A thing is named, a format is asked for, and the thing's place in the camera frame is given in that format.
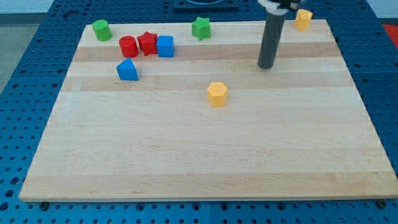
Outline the wooden board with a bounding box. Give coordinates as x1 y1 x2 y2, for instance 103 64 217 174
19 19 397 202

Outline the blue triangle block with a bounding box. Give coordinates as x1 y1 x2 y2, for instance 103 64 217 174
116 58 139 81

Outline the red star block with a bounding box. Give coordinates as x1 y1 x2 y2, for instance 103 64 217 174
137 31 158 56

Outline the green cylinder block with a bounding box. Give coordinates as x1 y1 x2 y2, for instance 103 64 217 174
92 19 112 41

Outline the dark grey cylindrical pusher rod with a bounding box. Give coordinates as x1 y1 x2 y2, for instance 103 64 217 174
257 12 287 69

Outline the yellow heart block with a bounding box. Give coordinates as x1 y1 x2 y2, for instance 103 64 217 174
295 9 313 31

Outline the yellow hexagon block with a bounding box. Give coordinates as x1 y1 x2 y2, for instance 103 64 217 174
207 82 228 107

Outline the blue cube block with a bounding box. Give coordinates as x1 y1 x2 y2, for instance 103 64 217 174
156 35 175 58

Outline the red cylinder block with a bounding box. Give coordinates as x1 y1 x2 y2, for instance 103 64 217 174
119 35 139 58

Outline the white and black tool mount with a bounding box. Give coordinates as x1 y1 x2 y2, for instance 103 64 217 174
257 0 307 14

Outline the green star block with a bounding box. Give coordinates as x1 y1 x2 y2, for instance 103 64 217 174
192 17 211 40

